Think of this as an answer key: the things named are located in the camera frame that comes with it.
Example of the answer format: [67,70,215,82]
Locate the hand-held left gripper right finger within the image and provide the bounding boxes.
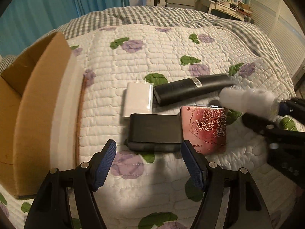
[180,141,273,229]

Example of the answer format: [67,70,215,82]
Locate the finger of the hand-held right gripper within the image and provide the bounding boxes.
[278,97,305,115]
[242,113,305,146]

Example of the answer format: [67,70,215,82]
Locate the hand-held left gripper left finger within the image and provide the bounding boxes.
[24,139,117,229]

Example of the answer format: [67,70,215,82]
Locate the white fluffy roll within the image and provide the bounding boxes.
[219,87,282,121]

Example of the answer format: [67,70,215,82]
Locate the pink rose-printed tin box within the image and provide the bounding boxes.
[180,105,230,156]

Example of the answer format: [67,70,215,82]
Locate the black power bank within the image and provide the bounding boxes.
[126,113,184,152]

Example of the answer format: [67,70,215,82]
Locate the white charger plug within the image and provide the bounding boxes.
[123,77,155,119]

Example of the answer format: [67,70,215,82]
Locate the black cylindrical tube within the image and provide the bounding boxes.
[153,74,237,107]

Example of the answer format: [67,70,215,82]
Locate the white slatted wardrobe door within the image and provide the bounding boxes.
[250,0,305,79]

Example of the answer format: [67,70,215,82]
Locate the brown cardboard box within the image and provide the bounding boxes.
[0,32,84,199]

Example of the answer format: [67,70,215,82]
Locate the white dressing table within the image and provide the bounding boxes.
[194,0,251,21]

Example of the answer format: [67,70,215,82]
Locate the white floral quilt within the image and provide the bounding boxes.
[0,25,305,229]

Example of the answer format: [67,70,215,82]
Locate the grey gingham bed sheet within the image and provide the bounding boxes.
[0,6,295,89]

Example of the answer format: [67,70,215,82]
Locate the teal curtain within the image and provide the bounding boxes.
[0,0,130,58]

